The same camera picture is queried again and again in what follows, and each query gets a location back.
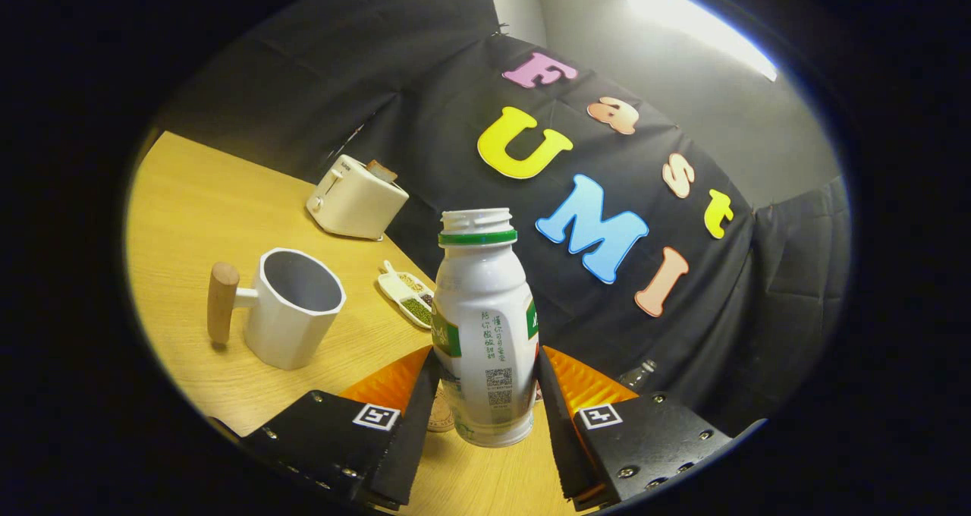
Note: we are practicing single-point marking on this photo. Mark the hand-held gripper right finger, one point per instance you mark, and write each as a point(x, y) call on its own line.
point(557, 432)

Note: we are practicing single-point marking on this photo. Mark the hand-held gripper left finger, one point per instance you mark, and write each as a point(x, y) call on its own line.
point(413, 432)

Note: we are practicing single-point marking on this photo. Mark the round cork coaster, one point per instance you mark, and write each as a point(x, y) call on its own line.
point(438, 417)

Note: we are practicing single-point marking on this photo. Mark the white juice bottle green collar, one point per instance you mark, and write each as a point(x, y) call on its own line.
point(485, 303)

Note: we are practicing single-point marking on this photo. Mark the white divided bean dish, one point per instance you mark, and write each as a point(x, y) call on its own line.
point(406, 292)

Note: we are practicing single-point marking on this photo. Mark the cream toaster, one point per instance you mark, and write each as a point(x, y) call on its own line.
point(353, 201)

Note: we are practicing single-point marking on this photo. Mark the bread slice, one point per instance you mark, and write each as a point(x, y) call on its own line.
point(381, 171)

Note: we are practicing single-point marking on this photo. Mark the wooden table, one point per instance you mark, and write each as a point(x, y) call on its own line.
point(197, 220)

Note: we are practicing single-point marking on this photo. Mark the black backdrop cloth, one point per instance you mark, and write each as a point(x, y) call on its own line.
point(455, 83)

